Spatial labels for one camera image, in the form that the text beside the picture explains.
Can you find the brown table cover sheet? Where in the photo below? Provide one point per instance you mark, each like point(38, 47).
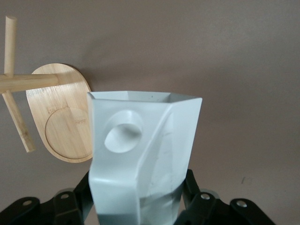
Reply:
point(211, 58)

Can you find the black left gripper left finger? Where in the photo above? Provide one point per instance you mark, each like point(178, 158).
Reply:
point(58, 206)

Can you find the wooden cup rack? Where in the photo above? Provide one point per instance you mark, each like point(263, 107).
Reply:
point(61, 122)

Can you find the white faceted cup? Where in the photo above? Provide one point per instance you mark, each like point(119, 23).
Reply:
point(145, 152)

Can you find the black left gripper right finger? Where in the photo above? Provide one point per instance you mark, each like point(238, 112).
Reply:
point(211, 208)

